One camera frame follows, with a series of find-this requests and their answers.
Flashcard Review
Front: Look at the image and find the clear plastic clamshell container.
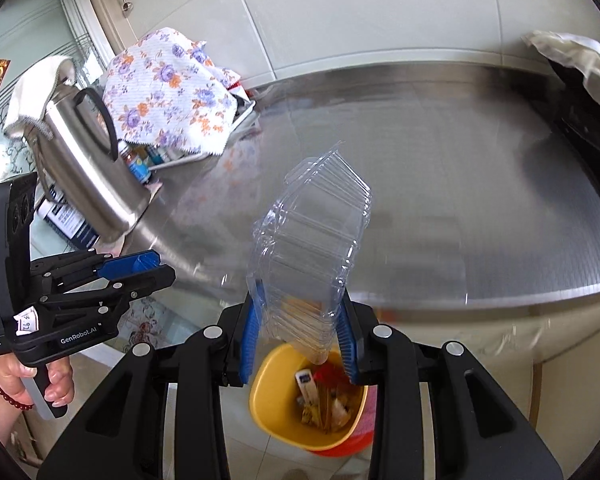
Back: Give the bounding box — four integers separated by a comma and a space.
247, 145, 373, 364

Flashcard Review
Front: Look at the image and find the red foil tea packet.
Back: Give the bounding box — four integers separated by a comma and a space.
312, 361, 350, 389

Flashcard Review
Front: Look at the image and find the white ointment tube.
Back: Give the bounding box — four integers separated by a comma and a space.
294, 368, 320, 406

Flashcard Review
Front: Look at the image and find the amber cellophane wrapper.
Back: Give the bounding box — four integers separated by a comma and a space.
301, 387, 352, 434

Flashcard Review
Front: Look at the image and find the yellow trash bin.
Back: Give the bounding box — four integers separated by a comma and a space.
249, 344, 368, 453

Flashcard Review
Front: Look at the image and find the person's left hand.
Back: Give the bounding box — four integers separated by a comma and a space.
0, 353, 77, 409

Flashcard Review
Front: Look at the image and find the red bucket under bin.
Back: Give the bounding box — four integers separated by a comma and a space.
313, 386, 377, 457

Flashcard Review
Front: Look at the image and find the stainless steel kettle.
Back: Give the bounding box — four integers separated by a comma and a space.
24, 84, 151, 244

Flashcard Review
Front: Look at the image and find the floral dish cloth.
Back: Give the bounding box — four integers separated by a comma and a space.
102, 27, 240, 144

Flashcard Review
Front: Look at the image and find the black gas stove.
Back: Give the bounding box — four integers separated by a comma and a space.
550, 61, 600, 188

